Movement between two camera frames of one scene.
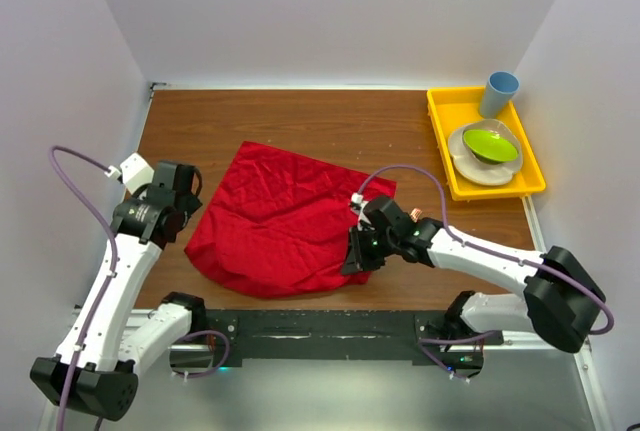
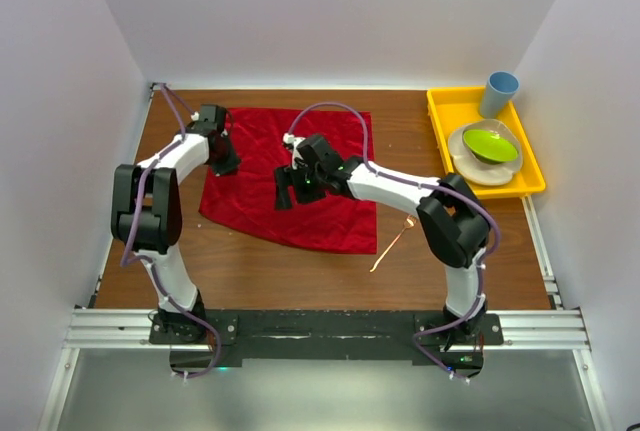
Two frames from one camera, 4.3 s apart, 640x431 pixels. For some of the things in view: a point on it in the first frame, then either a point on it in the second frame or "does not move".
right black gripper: (355, 259) → (286, 177)
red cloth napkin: (267, 227) → (246, 196)
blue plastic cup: (500, 88) does not move
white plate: (477, 170) does not move
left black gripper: (192, 203) → (231, 163)
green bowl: (490, 147) does not move
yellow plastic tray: (451, 108) does not move
